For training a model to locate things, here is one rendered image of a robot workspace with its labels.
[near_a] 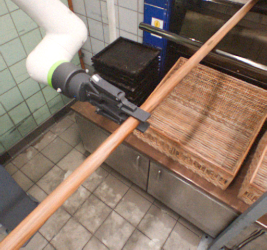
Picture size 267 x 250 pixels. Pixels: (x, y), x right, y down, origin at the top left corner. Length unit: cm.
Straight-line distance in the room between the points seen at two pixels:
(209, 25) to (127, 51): 46
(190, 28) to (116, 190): 120
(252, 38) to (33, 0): 96
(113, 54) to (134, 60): 13
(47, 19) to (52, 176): 140
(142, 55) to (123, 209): 105
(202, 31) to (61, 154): 141
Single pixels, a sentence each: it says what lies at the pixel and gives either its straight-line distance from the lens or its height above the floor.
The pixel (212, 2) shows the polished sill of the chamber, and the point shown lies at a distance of 124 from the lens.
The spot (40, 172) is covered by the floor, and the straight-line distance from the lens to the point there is 196.
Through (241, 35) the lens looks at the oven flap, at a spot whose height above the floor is 106.
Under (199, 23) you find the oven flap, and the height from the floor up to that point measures 105.
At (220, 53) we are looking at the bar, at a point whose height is 117.
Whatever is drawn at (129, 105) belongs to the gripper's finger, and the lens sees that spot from 54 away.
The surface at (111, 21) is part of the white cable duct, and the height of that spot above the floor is 91.
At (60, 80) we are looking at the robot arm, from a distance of 64.
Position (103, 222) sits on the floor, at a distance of 169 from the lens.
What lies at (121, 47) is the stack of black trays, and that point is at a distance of 138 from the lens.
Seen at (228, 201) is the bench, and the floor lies 58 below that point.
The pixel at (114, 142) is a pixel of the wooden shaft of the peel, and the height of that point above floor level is 121.
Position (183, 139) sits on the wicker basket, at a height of 59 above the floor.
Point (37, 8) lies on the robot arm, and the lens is 70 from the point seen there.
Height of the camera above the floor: 162
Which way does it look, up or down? 48 degrees down
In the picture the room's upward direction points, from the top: straight up
